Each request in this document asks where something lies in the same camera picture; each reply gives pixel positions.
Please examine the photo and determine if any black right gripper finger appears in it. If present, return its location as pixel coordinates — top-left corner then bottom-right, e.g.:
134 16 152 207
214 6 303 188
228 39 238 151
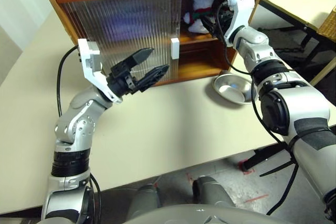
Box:
201 17 219 38

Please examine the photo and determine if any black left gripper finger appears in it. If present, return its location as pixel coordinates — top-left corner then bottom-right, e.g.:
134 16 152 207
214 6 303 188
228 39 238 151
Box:
123 47 154 69
138 64 170 91

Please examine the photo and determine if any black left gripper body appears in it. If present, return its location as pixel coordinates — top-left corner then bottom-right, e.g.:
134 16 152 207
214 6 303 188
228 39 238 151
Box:
106 61 140 96

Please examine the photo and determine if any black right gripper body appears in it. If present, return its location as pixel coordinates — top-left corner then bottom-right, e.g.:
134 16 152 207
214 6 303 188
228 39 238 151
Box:
209 0 234 37

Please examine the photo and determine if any white rectangular block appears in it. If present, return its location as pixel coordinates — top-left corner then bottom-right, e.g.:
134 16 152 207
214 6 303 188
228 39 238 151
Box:
170 38 181 60

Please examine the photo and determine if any ribbed translucent sliding door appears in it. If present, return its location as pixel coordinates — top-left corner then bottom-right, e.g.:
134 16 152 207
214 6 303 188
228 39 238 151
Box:
61 0 182 83

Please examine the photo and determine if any round metal bowl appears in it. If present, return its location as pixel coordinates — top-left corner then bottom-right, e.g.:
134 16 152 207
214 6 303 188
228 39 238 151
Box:
213 73 257 105

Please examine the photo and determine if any wicker basket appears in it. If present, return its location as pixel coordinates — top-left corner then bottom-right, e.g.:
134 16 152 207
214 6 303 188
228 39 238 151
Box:
317 8 336 42

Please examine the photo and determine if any grey robot leg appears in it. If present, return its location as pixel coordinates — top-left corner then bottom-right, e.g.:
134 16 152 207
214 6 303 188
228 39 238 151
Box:
130 183 163 216
192 175 237 207

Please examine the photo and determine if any black table foot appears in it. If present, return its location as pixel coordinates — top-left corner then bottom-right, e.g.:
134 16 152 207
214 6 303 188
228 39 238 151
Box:
240 142 289 173

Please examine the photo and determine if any silver robot torso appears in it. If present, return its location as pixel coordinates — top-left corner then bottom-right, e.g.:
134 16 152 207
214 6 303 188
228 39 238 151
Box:
125 202 328 224

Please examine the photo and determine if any black zip tie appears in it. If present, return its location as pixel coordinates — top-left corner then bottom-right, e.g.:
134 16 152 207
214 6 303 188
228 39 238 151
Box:
259 161 294 178

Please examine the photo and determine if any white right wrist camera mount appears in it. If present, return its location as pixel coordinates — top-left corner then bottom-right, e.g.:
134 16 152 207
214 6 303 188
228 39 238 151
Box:
223 0 256 47

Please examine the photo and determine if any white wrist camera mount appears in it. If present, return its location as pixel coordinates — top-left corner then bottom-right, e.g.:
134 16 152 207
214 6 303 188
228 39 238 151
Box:
78 39 123 103
223 0 256 47

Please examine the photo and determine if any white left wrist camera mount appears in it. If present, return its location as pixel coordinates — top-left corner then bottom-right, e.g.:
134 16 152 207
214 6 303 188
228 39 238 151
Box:
78 39 123 103

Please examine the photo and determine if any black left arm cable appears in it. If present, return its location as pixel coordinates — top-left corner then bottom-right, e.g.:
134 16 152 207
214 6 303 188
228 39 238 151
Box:
56 45 102 224

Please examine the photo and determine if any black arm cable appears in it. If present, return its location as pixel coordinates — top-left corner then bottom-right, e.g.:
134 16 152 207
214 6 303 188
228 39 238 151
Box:
56 45 102 224
215 0 300 217

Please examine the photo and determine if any beige table with black frame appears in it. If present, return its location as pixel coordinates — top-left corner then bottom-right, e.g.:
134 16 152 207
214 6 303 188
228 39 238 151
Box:
258 0 336 86

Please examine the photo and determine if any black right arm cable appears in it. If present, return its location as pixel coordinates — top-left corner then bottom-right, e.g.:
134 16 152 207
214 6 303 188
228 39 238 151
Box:
215 0 300 217

